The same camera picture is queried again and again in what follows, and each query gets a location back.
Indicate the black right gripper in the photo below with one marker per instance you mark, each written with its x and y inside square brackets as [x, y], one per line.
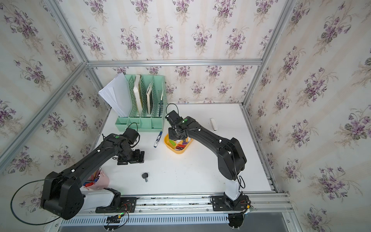
[170, 136]

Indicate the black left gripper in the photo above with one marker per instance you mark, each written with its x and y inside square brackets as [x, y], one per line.
[137, 158]

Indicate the yellow plastic storage box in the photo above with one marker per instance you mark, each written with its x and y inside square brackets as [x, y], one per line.
[186, 142]

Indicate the red usb drive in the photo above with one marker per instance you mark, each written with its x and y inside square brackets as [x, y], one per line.
[180, 146]

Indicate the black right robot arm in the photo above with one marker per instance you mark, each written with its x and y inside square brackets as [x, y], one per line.
[230, 156]

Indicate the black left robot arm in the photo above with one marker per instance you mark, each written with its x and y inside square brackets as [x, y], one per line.
[62, 193]

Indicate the black round key usb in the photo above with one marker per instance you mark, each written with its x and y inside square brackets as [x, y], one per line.
[145, 176]

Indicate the blue white marker pen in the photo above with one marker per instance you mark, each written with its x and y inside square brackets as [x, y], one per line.
[158, 139]

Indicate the white stapler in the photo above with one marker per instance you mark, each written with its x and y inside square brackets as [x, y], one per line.
[213, 124]

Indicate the pink pen cup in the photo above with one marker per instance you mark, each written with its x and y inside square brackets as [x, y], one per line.
[100, 182]

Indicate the tan notebook in organizer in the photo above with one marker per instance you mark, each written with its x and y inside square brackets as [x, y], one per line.
[149, 99]

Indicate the green mesh file organizer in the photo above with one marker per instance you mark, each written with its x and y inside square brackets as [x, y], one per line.
[146, 123]

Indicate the white book in organizer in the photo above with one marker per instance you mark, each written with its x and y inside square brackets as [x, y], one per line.
[137, 94]

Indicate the white paper stack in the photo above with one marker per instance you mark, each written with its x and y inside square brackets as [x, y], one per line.
[117, 95]

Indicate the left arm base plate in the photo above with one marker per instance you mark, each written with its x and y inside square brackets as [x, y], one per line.
[125, 204]

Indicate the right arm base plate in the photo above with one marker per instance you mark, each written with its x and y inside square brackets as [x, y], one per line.
[223, 203]

